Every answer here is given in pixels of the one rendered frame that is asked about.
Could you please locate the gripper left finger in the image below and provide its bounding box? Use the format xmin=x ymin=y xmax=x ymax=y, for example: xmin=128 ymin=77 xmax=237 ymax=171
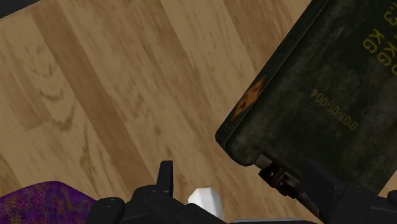
xmin=87 ymin=160 xmax=199 ymax=224

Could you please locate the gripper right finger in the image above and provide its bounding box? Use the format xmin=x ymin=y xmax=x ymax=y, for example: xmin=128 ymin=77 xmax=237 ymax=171
xmin=300 ymin=159 xmax=397 ymax=224

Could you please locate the small white faceted object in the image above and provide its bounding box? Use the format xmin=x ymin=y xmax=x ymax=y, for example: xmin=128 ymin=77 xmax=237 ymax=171
xmin=188 ymin=186 xmax=225 ymax=220

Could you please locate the purple patterned upholstered furniture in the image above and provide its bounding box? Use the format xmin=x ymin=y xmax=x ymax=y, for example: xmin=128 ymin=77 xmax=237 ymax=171
xmin=0 ymin=181 xmax=97 ymax=224

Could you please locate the dark green robot stand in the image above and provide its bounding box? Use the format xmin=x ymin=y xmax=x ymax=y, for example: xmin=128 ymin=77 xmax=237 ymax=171
xmin=214 ymin=0 xmax=397 ymax=220

